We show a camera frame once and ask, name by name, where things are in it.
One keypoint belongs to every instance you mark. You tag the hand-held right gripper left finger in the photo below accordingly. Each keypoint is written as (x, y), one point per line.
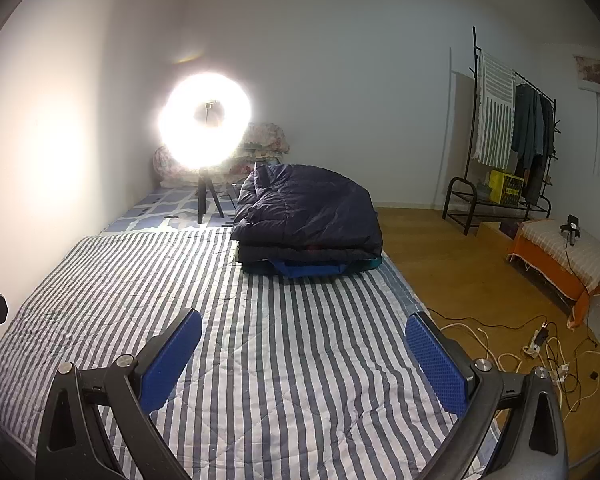
(172, 355)

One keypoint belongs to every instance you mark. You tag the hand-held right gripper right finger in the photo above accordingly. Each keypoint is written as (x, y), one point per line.
(435, 360)

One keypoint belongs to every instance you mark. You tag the navy puffer jacket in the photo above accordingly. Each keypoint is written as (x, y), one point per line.
(305, 210)

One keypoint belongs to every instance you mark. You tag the black clothes rack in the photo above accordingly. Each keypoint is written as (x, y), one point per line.
(460, 200)

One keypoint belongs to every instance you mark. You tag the dark hanging clothes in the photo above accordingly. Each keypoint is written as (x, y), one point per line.
(530, 135)

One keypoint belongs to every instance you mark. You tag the striped bed quilt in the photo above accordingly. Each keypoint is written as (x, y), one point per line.
(255, 335)

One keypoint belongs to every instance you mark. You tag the white power strip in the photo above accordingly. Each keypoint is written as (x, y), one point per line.
(535, 344)

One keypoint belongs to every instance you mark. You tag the teal garment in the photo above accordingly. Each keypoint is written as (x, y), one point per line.
(367, 264)

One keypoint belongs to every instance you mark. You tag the blue checked bed sheet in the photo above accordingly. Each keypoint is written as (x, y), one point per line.
(160, 207)

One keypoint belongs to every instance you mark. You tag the orange covered bench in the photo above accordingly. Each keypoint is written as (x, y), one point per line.
(550, 260)

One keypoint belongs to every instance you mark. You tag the blue garment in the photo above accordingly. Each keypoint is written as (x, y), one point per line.
(305, 270)

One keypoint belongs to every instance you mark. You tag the black tripod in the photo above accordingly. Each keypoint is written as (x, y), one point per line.
(202, 200)

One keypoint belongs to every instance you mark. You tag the yellow crate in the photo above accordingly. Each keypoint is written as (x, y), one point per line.
(505, 187)

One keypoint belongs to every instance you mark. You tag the black device on stand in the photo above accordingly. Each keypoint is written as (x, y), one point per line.
(571, 232)

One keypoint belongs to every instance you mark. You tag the floral rolled quilt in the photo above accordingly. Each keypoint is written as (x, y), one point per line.
(265, 142)

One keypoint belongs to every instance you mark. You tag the striped hanging towel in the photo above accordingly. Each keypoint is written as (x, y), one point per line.
(495, 110)

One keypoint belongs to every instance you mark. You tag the rolled window blind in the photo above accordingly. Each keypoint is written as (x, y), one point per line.
(597, 72)

